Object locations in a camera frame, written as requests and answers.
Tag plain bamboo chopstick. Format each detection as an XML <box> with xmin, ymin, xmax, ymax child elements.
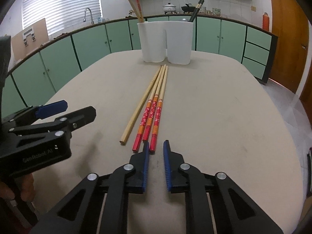
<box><xmin>119</xmin><ymin>66</ymin><xmax>162</xmax><ymax>146</ymax></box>
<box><xmin>128</xmin><ymin>0</ymin><xmax>140</xmax><ymax>22</ymax></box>

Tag red orange patterned chopstick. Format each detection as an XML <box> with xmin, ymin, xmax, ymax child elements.
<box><xmin>132</xmin><ymin>66</ymin><xmax>164</xmax><ymax>153</ymax></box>

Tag bamboo chopstick red end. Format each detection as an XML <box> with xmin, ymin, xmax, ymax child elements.
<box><xmin>136</xmin><ymin>0</ymin><xmax>144</xmax><ymax>23</ymax></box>

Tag chrome kitchen faucet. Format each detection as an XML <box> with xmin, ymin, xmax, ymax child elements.
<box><xmin>83</xmin><ymin>7</ymin><xmax>95</xmax><ymax>26</ymax></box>

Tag left hand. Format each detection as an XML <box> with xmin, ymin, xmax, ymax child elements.
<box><xmin>1</xmin><ymin>174</ymin><xmax>36</xmax><ymax>202</ymax></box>

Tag green lower cabinets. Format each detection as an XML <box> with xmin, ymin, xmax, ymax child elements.
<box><xmin>2</xmin><ymin>16</ymin><xmax>278</xmax><ymax>117</ymax></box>

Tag window blind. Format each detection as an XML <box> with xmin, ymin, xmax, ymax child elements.
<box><xmin>22</xmin><ymin>0</ymin><xmax>102</xmax><ymax>35</ymax></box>

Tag white double utensil holder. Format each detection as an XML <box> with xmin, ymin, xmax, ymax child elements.
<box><xmin>137</xmin><ymin>21</ymin><xmax>194</xmax><ymax>65</ymax></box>

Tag white enamel pot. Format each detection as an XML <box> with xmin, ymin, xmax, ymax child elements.
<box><xmin>163</xmin><ymin>3</ymin><xmax>177</xmax><ymax>14</ymax></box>

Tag wooden door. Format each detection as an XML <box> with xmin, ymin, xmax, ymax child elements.
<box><xmin>270</xmin><ymin>0</ymin><xmax>309</xmax><ymax>93</ymax></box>

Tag black wok with lid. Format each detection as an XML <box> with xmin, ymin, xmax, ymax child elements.
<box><xmin>181</xmin><ymin>3</ymin><xmax>196</xmax><ymax>14</ymax></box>

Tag orange thermos bottle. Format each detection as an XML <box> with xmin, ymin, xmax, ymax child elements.
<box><xmin>262</xmin><ymin>12</ymin><xmax>270</xmax><ymax>31</ymax></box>

